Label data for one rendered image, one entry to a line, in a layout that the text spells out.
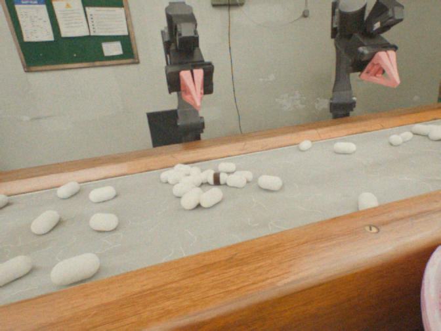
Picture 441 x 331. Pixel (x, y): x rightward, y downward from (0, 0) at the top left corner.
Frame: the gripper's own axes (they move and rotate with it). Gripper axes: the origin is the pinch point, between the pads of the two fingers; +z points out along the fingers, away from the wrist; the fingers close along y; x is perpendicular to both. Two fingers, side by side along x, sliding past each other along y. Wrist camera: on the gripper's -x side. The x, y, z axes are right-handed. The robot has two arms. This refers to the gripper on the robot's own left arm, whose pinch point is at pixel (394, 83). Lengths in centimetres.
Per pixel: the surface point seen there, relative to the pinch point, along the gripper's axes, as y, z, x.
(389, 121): 7.0, 1.9, 11.5
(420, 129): 3.1, 10.0, 4.9
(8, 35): -161, -189, 79
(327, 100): 136, -133, 142
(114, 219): -57, 18, -2
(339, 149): -18.6, 11.4, 4.0
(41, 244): -65, 19, -1
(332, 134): -11.0, 3.0, 11.5
